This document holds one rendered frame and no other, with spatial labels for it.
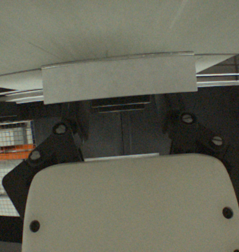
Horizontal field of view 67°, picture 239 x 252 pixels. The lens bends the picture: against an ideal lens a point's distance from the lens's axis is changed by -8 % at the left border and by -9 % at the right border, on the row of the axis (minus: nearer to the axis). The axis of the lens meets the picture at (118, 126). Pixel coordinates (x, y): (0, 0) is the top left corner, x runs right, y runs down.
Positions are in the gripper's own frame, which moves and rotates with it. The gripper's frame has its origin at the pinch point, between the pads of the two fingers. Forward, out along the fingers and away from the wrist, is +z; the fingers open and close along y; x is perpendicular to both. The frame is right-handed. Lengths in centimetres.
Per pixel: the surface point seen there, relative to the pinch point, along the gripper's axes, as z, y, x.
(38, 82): 2.9, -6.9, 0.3
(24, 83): 2.8, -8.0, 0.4
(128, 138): 28, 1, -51
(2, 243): -8.9, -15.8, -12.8
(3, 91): 5.4, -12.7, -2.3
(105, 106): 16.6, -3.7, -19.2
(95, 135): 30, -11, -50
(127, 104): 16.6, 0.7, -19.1
